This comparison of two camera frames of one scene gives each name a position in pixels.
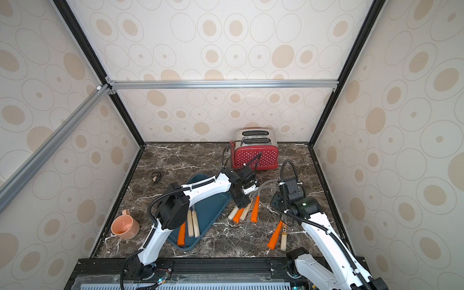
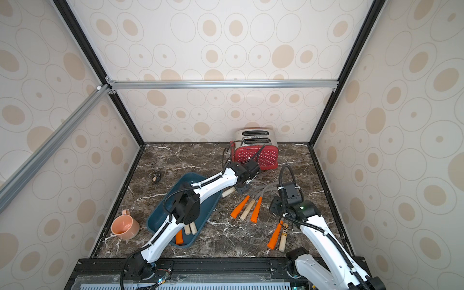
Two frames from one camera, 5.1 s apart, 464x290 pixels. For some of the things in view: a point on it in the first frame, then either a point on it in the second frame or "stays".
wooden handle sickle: x=234 y=211 -> x=227 y=192
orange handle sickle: x=181 y=238 stays
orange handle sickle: x=273 y=240 stays
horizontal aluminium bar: x=110 y=85 stays
